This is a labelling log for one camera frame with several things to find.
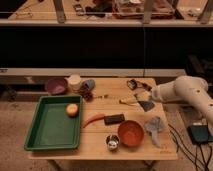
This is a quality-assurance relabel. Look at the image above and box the blue sponge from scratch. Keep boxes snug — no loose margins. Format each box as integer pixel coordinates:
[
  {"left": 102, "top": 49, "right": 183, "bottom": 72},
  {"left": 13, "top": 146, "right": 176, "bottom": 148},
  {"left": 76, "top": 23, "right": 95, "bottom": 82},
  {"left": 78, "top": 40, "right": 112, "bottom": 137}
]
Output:
[{"left": 139, "top": 101, "right": 155, "bottom": 112}]

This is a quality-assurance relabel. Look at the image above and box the white cup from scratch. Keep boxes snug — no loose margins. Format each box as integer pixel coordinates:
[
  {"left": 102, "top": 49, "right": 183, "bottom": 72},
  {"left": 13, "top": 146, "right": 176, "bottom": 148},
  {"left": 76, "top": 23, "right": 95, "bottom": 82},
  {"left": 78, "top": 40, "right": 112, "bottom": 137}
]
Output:
[{"left": 67, "top": 74, "right": 82, "bottom": 92}]

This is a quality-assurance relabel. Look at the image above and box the black rectangular block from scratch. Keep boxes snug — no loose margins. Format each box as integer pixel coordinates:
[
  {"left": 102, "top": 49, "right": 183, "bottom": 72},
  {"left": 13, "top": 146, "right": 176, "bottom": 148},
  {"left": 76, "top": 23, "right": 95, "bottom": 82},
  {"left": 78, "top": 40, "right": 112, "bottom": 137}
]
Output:
[{"left": 104, "top": 114, "right": 125, "bottom": 125}]

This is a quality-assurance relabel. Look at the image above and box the blue cup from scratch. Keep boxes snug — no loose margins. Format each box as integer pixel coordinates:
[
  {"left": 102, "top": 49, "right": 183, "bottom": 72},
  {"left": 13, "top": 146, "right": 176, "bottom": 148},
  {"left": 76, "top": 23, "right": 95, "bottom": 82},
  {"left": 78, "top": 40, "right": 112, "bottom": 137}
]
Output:
[{"left": 82, "top": 79, "right": 95, "bottom": 91}]

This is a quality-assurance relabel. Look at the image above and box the wooden table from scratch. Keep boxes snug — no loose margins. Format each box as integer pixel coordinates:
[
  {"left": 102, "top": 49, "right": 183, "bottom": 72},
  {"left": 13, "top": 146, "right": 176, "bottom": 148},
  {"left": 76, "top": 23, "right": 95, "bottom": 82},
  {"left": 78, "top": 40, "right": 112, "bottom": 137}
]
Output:
[{"left": 29, "top": 78, "right": 177, "bottom": 160}]

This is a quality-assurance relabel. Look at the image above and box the red bowl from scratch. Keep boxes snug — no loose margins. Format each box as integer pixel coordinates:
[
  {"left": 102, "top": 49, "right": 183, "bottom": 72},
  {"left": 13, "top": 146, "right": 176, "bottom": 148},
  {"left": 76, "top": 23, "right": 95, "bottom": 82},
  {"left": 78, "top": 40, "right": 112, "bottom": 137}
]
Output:
[{"left": 117, "top": 120, "right": 144, "bottom": 147}]

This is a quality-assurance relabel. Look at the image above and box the grey cloth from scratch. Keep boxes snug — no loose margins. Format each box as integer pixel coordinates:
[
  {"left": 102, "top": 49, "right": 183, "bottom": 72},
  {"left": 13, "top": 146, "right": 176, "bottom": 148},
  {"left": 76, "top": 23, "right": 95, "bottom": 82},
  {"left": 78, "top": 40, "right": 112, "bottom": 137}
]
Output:
[{"left": 144, "top": 116, "right": 164, "bottom": 148}]

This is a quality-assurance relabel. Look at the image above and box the green plastic tray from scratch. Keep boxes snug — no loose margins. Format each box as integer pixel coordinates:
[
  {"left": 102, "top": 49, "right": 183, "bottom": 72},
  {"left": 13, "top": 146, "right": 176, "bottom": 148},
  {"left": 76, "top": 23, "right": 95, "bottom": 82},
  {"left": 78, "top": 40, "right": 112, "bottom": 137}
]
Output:
[{"left": 24, "top": 95, "right": 82, "bottom": 151}]

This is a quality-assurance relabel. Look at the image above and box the purple bowl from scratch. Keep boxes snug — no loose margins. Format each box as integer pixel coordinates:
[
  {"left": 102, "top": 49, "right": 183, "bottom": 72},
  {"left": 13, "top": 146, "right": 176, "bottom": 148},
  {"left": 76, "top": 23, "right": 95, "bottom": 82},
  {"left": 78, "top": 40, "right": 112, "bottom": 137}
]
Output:
[{"left": 45, "top": 77, "right": 68, "bottom": 95}]

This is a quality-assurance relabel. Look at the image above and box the orange carrot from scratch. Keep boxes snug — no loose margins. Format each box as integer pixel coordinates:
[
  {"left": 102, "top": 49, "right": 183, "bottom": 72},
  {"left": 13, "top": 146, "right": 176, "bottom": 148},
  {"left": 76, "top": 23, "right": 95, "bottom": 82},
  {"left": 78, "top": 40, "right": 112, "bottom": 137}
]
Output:
[{"left": 82, "top": 114, "right": 105, "bottom": 128}]

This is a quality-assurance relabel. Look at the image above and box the brown pine cone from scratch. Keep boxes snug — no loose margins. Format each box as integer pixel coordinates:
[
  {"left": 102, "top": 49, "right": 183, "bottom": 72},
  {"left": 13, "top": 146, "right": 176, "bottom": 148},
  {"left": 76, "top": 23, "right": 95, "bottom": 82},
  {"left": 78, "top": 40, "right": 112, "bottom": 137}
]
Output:
[{"left": 79, "top": 86, "right": 93, "bottom": 101}]

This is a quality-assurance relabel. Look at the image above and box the yellow apple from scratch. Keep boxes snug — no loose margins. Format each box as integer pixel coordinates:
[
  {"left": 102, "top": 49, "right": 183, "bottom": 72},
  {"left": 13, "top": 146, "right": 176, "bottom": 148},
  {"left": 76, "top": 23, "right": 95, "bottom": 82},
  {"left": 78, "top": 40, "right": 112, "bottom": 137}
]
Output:
[{"left": 66, "top": 104, "right": 78, "bottom": 117}]

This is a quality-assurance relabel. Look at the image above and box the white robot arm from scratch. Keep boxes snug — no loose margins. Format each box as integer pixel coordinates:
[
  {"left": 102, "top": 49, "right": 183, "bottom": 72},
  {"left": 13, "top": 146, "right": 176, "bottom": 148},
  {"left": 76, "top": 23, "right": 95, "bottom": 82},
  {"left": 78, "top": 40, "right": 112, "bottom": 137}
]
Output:
[{"left": 135, "top": 76, "right": 213, "bottom": 126}]

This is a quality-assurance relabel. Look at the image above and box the small metal fork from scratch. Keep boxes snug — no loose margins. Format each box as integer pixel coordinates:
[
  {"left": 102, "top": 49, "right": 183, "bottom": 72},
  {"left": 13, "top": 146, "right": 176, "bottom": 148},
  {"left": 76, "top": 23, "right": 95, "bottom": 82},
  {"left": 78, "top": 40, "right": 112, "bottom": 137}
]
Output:
[{"left": 94, "top": 95, "right": 109, "bottom": 99}]

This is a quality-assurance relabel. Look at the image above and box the blue foot pedal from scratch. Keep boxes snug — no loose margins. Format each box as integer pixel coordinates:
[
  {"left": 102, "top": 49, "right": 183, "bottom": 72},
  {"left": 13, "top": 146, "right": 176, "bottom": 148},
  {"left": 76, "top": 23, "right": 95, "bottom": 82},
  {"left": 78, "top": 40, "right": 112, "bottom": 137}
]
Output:
[{"left": 187, "top": 125, "right": 213, "bottom": 145}]

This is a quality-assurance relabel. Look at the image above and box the small metal cup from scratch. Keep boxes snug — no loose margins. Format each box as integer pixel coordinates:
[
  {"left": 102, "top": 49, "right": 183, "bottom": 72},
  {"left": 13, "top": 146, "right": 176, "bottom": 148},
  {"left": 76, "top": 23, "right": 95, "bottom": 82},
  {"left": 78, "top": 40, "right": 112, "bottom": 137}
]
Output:
[{"left": 106, "top": 135, "right": 119, "bottom": 151}]

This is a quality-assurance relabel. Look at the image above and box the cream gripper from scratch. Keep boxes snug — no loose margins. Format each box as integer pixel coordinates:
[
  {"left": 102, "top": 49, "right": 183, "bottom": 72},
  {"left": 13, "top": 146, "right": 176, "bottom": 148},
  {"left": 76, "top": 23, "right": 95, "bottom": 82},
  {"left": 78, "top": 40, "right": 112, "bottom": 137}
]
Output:
[{"left": 135, "top": 82, "right": 175, "bottom": 102}]

